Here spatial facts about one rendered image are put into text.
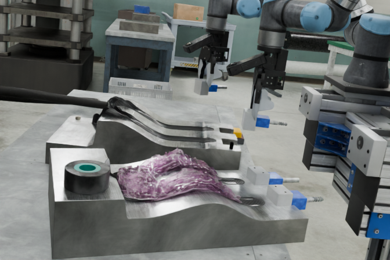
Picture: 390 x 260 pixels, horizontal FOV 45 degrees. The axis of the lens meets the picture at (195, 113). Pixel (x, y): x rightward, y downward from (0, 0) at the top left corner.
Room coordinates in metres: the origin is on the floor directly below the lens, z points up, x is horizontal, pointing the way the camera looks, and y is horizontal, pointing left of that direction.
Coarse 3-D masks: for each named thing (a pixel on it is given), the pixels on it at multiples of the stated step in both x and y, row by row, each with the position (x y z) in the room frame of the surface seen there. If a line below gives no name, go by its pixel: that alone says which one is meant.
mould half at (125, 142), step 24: (72, 120) 1.35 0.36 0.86; (120, 120) 1.16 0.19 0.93; (144, 120) 1.27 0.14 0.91; (168, 120) 1.39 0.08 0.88; (48, 144) 1.13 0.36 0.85; (72, 144) 1.14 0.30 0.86; (96, 144) 1.14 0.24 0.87; (120, 144) 1.14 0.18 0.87; (144, 144) 1.15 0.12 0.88; (168, 144) 1.16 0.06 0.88; (192, 144) 1.18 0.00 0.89; (216, 144) 1.19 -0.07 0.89; (216, 168) 1.15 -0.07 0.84
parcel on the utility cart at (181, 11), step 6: (174, 6) 7.29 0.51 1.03; (180, 6) 7.08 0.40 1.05; (186, 6) 7.10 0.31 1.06; (192, 6) 7.12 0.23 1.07; (198, 6) 7.15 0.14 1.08; (174, 12) 7.23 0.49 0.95; (180, 12) 7.08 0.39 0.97; (186, 12) 7.10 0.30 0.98; (192, 12) 7.12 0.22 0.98; (198, 12) 7.14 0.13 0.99; (174, 18) 7.20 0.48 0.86; (180, 18) 7.08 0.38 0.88; (186, 18) 7.10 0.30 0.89; (192, 18) 7.12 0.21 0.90; (198, 18) 7.15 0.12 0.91
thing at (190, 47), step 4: (204, 36) 1.75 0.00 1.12; (208, 36) 1.73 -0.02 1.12; (212, 36) 1.73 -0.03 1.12; (196, 40) 1.73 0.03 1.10; (200, 40) 1.72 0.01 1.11; (204, 40) 1.72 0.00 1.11; (208, 40) 1.73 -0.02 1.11; (212, 40) 1.73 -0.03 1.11; (188, 44) 1.71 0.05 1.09; (192, 44) 1.70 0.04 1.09; (196, 44) 1.70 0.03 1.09; (200, 44) 1.71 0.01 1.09; (204, 44) 1.72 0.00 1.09; (184, 48) 1.71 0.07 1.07; (188, 48) 1.69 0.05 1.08; (192, 48) 1.70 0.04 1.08; (196, 48) 1.70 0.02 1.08; (188, 52) 1.70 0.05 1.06
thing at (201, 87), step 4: (196, 80) 1.75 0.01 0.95; (200, 80) 1.73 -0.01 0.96; (204, 80) 1.75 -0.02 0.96; (196, 84) 1.75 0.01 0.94; (200, 84) 1.72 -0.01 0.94; (204, 84) 1.73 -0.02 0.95; (212, 84) 1.76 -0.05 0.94; (196, 88) 1.75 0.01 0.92; (200, 88) 1.72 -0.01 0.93; (204, 88) 1.73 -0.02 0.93; (208, 88) 1.74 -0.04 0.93; (212, 88) 1.75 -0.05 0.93; (216, 88) 1.76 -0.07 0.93; (220, 88) 1.79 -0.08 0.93; (224, 88) 1.80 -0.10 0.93; (196, 92) 1.74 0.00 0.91; (200, 92) 1.72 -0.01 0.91; (204, 92) 1.73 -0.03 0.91
